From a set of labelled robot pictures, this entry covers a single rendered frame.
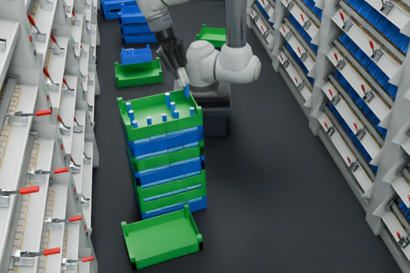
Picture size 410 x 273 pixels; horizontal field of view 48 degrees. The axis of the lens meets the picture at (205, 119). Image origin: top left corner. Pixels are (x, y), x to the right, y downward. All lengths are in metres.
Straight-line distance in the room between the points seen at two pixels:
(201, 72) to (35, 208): 1.36
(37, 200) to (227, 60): 1.32
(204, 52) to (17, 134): 1.37
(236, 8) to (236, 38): 0.15
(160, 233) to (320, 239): 0.68
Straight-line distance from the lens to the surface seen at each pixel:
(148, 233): 2.08
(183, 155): 1.90
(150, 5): 1.72
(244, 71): 2.29
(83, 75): 2.45
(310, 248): 2.03
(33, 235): 1.18
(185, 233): 2.06
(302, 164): 2.39
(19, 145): 1.13
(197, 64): 2.35
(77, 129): 2.08
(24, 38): 1.28
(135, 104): 1.93
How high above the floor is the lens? 1.58
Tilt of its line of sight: 36 degrees down
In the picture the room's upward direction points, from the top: 3 degrees counter-clockwise
